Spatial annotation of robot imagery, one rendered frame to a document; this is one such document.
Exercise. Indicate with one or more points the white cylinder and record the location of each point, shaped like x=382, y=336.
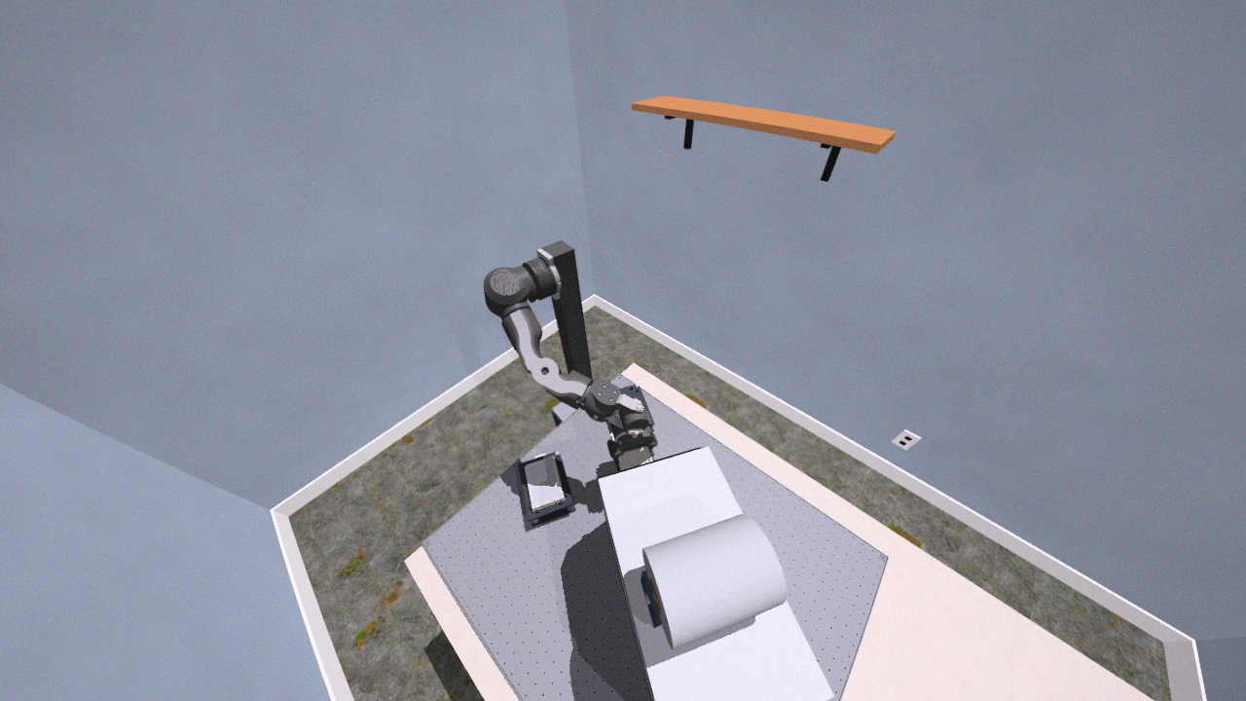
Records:
x=713, y=578

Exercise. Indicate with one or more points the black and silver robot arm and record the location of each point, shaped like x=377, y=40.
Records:
x=507, y=288

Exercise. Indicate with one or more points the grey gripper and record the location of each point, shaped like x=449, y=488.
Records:
x=629, y=443

